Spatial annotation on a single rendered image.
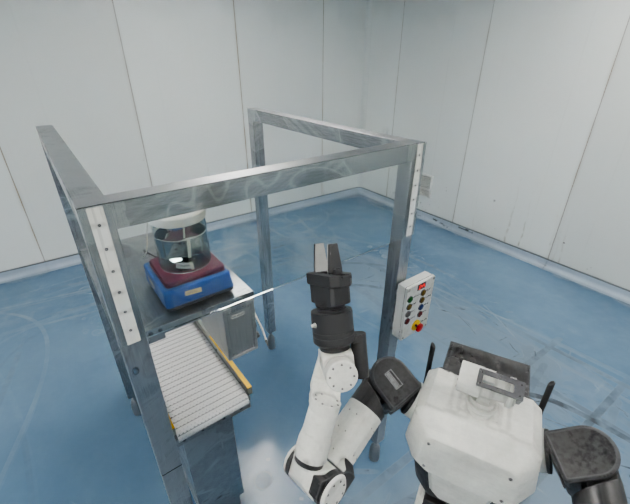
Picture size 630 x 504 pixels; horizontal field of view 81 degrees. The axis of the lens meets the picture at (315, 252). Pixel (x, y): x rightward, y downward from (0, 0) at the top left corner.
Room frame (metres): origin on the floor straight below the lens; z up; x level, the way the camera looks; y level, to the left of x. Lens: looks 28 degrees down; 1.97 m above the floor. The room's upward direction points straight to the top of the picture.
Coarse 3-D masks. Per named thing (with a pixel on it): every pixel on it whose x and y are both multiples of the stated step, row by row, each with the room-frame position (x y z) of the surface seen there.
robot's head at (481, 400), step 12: (468, 372) 0.56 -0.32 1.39; (468, 384) 0.55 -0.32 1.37; (492, 384) 0.54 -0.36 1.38; (504, 384) 0.54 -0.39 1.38; (468, 396) 0.57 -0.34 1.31; (480, 396) 0.55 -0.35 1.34; (492, 396) 0.53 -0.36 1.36; (504, 396) 0.52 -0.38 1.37; (480, 408) 0.54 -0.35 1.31; (492, 408) 0.54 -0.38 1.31
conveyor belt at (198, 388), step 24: (168, 336) 1.23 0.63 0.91; (192, 336) 1.23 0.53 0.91; (168, 360) 1.09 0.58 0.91; (192, 360) 1.09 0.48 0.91; (216, 360) 1.09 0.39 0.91; (168, 384) 0.97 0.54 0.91; (192, 384) 0.97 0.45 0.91; (216, 384) 0.97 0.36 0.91; (168, 408) 0.86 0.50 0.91; (192, 408) 0.86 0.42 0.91; (216, 408) 0.86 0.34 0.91; (240, 408) 0.90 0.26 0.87; (192, 432) 0.79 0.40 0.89
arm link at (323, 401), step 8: (320, 368) 0.60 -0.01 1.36; (312, 376) 0.60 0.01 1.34; (320, 376) 0.59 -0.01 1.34; (312, 384) 0.58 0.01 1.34; (320, 384) 0.58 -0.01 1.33; (312, 392) 0.56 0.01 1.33; (320, 392) 0.57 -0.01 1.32; (328, 392) 0.58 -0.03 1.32; (336, 392) 0.57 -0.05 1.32; (312, 400) 0.54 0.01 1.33; (320, 400) 0.54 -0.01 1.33; (328, 400) 0.55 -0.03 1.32; (336, 400) 0.55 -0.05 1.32; (312, 408) 0.53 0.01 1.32; (320, 408) 0.52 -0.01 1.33; (328, 408) 0.52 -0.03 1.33; (336, 408) 0.52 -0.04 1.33; (320, 416) 0.51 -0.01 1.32; (328, 416) 0.51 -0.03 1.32; (336, 416) 0.52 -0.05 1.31
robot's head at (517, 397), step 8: (480, 368) 0.56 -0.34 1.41; (480, 376) 0.54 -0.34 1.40; (496, 376) 0.54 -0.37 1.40; (504, 376) 0.54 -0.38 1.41; (480, 384) 0.53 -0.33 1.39; (488, 384) 0.53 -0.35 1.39; (520, 384) 0.52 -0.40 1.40; (496, 392) 0.52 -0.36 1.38; (504, 392) 0.51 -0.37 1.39; (520, 392) 0.51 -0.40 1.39; (512, 400) 0.51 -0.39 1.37; (520, 400) 0.50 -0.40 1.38
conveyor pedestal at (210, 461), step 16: (208, 432) 0.94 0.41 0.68; (224, 432) 0.97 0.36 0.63; (192, 448) 0.89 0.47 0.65; (208, 448) 0.93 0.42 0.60; (224, 448) 0.96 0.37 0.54; (192, 464) 0.89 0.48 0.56; (208, 464) 0.92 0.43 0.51; (224, 464) 0.96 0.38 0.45; (192, 480) 0.89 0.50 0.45; (208, 480) 0.91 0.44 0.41; (224, 480) 0.95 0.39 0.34; (240, 480) 0.99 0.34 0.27; (208, 496) 0.90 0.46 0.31; (224, 496) 0.94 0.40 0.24
